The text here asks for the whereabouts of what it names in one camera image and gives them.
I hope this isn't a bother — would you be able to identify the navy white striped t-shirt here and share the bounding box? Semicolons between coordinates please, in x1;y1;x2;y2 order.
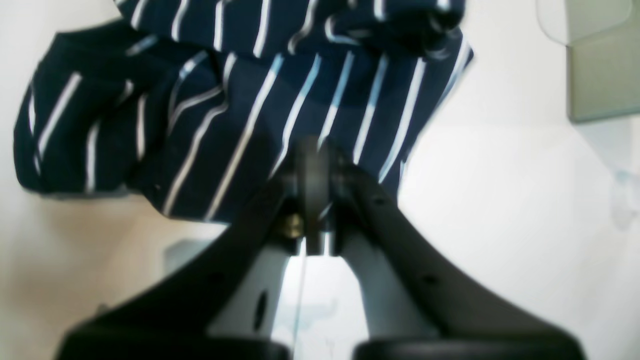
13;0;474;223

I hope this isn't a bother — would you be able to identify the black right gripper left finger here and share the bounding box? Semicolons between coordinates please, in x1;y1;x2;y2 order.
55;137;321;360

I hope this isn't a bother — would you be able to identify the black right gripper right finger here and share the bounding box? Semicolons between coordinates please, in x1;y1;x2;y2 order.
321;142;585;360

